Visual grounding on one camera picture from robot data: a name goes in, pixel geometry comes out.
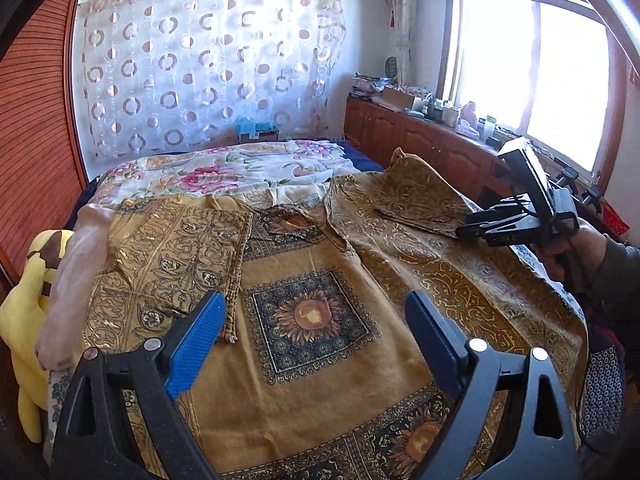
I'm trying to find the golden patterned garment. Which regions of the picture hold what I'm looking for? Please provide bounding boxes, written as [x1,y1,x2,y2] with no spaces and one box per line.
[82,147,588,480]

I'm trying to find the orange wooden headboard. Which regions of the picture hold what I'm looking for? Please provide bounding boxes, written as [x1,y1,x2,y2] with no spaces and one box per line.
[0,0,92,283]

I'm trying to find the pink plastic bag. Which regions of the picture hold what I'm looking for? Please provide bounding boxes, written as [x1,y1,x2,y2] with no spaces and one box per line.
[457,102,482,137]

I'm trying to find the pink floral quilt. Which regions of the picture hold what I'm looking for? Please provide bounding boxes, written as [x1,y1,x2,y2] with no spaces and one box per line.
[95,139,362,207]

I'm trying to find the person's right forearm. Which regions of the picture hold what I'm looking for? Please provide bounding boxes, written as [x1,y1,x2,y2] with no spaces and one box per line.
[599,237,640,346]

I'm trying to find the blue tissue box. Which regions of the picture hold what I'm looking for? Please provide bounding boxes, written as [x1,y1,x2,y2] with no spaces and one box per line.
[235,116,280,144]

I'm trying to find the window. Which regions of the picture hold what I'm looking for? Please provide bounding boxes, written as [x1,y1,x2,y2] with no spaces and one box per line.
[439,0,627,183]

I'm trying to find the wooden cabinet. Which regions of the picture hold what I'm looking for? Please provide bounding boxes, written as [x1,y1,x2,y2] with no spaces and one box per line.
[345,97,513,211]

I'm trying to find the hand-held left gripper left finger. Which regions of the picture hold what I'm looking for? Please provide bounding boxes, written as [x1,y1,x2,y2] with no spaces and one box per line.
[50,290,227,480]

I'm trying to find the navy blue bed sheet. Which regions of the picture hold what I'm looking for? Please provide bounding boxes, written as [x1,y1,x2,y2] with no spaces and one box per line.
[340,140,387,173]

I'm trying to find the blue floral white sheet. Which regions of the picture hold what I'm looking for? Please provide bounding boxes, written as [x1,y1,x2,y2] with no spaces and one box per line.
[46,370,71,461]

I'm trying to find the sheer circle-print curtain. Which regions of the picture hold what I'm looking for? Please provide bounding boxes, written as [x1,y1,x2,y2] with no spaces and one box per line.
[77,0,349,163]

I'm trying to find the cardboard box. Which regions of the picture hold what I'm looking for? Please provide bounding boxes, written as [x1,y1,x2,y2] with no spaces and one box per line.
[381,85,417,111]

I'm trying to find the yellow plush toy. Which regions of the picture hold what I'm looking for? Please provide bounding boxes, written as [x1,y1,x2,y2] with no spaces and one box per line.
[0,229,76,444]

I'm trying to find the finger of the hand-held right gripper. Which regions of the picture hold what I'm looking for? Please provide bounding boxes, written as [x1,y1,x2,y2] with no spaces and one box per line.
[470,199,533,224]
[455,221,547,249]

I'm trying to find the person's right hand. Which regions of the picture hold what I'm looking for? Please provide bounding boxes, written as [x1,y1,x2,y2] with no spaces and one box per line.
[537,220,609,307]

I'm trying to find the dotted dark cushion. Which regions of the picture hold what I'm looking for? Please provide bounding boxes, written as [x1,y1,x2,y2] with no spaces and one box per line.
[579,339,627,453]

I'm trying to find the white lace window curtain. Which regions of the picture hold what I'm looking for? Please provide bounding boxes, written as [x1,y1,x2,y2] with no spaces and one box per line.
[387,0,420,78]

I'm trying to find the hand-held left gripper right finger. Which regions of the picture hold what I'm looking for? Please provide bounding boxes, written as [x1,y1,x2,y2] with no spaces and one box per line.
[405,291,581,480]

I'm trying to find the red box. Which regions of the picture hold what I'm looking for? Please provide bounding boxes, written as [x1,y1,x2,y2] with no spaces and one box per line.
[601,202,631,237]

